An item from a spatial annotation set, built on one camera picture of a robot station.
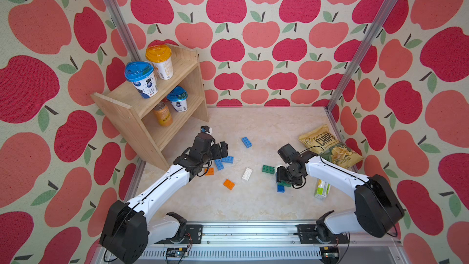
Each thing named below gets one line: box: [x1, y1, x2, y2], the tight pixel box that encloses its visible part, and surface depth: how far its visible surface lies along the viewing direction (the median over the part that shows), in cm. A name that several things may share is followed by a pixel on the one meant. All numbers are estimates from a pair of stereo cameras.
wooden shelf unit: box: [90, 45, 210, 172], surface depth 81 cm
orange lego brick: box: [222, 178, 236, 191], surface depth 89 cm
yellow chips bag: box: [298, 124, 364, 170], surface depth 95 cm
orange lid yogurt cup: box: [145, 44, 175, 81], surface depth 69 cm
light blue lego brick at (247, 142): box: [241, 136, 253, 149], surface depth 104 cm
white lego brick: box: [241, 167, 253, 181], surface depth 92 cm
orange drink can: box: [153, 101, 173, 127], surface depth 80 cm
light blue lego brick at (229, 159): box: [221, 155, 234, 164], surface depth 97 cm
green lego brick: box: [261, 164, 276, 175], surface depth 95 cm
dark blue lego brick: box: [277, 184, 286, 193], surface depth 87 cm
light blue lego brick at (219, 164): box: [214, 158, 225, 171], surface depth 95 cm
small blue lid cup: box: [166, 85, 189, 113], surface depth 86 cm
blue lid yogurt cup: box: [124, 61, 159, 99], surface depth 62 cm
